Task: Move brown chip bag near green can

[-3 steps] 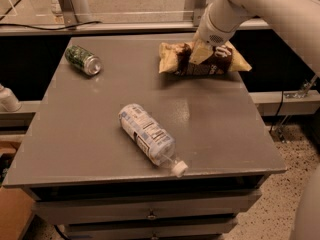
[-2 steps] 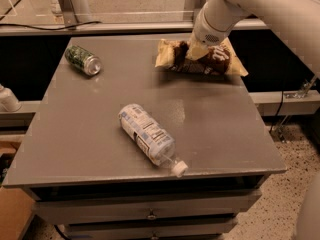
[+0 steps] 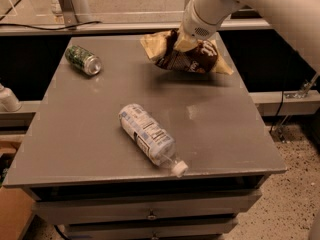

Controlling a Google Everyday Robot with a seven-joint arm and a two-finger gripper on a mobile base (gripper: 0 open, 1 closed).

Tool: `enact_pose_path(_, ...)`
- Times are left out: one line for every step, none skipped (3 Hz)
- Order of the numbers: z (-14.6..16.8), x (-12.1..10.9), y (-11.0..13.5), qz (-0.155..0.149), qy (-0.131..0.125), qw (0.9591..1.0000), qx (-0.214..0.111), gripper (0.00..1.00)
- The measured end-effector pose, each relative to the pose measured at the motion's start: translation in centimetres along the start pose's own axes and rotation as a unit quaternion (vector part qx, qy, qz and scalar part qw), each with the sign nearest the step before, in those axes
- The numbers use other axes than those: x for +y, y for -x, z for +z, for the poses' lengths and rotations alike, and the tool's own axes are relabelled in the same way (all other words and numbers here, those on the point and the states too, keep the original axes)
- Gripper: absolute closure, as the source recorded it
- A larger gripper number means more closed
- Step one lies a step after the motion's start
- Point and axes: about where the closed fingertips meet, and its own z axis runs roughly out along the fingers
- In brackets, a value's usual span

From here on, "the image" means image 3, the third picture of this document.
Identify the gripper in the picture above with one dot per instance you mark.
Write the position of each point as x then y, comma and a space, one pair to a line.
193, 28

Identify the brown chip bag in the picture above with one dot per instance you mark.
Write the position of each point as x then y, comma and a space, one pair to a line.
205, 58

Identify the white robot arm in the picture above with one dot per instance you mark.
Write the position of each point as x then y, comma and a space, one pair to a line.
296, 21

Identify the green soda can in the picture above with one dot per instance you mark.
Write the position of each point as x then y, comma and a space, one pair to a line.
83, 60

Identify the clear plastic water bottle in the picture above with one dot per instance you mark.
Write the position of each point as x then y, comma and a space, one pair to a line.
154, 141

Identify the grey drawer cabinet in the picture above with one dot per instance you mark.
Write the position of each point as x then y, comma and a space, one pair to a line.
140, 153

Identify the white pipe fitting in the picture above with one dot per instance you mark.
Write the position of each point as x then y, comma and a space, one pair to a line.
9, 100

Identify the lower grey drawer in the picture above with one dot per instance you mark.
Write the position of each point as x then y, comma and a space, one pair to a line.
153, 230

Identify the grey drawer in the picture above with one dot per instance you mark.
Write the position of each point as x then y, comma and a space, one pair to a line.
145, 207
153, 230

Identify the upper grey drawer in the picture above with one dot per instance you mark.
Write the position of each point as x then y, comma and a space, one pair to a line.
145, 207

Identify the brown cardboard box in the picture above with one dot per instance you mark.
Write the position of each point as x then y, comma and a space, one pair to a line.
15, 213

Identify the left metal bracket post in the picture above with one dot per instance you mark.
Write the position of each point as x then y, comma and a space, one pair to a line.
68, 13

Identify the grey metal rail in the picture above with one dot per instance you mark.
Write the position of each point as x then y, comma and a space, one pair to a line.
99, 28

